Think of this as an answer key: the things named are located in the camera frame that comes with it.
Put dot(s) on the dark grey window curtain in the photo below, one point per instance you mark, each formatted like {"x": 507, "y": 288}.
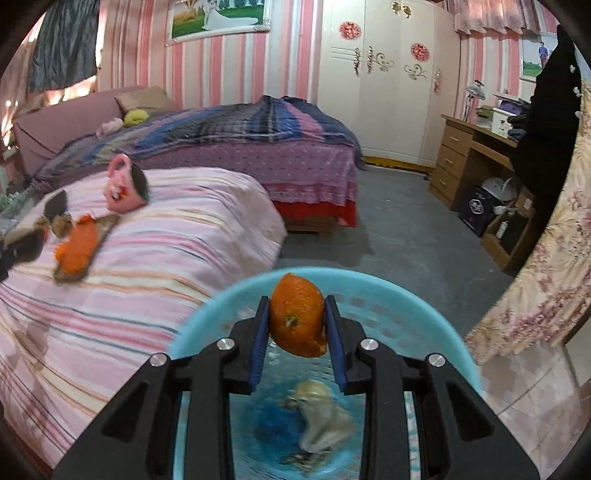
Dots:
{"x": 65, "y": 49}

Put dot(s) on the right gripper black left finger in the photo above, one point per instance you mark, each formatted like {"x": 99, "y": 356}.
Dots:
{"x": 174, "y": 404}

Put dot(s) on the wooden desk with drawers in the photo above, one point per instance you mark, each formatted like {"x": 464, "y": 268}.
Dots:
{"x": 470, "y": 155}

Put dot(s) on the black box under desk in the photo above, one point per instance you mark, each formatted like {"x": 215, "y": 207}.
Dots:
{"x": 477, "y": 209}

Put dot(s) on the pink piggy bank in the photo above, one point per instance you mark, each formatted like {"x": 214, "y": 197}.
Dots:
{"x": 127, "y": 188}

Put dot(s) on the blue plastic bag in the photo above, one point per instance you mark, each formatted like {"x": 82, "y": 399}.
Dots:
{"x": 274, "y": 433}

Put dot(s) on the purple bed with plaid quilt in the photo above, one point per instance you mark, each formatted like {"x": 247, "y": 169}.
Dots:
{"x": 305, "y": 159}

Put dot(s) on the pink plush toy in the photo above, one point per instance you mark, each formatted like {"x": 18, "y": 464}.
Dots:
{"x": 109, "y": 128}

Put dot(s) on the white wardrobe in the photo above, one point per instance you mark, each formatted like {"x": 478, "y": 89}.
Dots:
{"x": 389, "y": 71}

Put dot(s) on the framed wedding photo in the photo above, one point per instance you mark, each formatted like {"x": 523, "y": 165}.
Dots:
{"x": 193, "y": 20}

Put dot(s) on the brown crumpled paper ball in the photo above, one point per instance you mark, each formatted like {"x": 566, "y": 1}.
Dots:
{"x": 61, "y": 225}

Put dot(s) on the light blue plastic basket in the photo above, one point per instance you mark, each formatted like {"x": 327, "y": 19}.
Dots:
{"x": 388, "y": 313}

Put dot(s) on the white box on desk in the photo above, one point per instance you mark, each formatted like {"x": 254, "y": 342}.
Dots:
{"x": 500, "y": 122}

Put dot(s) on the brown pillow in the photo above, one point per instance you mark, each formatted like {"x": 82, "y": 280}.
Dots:
{"x": 152, "y": 100}

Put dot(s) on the black phone wallet case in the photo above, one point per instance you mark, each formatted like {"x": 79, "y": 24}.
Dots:
{"x": 56, "y": 205}

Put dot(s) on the yellow plush toy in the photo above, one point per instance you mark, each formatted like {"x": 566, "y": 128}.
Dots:
{"x": 135, "y": 117}

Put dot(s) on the black hanging garment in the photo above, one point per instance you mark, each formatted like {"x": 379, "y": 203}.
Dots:
{"x": 542, "y": 157}

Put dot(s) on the tan phone case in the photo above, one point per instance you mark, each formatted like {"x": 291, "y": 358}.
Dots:
{"x": 105, "y": 224}

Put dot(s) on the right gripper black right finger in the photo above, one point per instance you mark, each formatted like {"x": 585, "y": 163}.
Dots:
{"x": 459, "y": 435}

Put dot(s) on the small framed photo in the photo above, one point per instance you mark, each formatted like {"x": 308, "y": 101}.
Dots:
{"x": 536, "y": 49}

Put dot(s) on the floral curtain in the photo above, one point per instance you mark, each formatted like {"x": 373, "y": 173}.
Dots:
{"x": 551, "y": 294}

